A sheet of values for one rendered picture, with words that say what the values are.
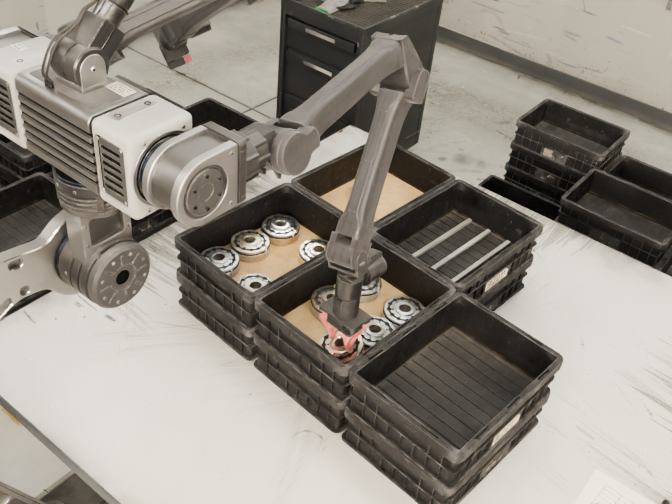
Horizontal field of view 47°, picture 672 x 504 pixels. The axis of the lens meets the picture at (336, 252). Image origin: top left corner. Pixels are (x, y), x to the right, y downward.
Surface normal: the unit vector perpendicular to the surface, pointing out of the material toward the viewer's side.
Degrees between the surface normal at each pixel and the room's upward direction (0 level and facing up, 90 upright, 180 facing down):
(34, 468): 0
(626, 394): 0
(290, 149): 77
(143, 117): 0
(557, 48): 90
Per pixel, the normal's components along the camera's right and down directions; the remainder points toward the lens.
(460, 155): 0.09, -0.78
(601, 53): -0.63, 0.44
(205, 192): 0.78, 0.44
